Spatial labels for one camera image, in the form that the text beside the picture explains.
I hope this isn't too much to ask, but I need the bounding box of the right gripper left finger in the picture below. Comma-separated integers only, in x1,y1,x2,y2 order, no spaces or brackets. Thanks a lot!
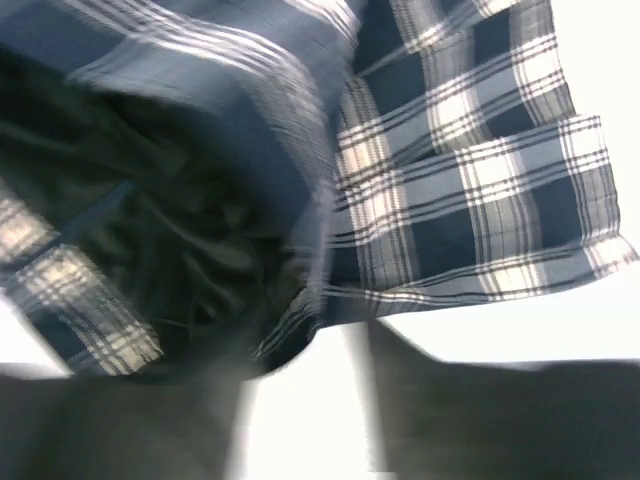
1,349,256,480

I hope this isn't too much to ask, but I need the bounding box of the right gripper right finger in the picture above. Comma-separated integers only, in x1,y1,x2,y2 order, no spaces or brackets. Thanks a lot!
356,320,639,479

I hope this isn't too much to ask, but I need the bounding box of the navy plaid pleated skirt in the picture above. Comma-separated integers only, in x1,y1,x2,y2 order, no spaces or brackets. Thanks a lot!
1,1,639,375

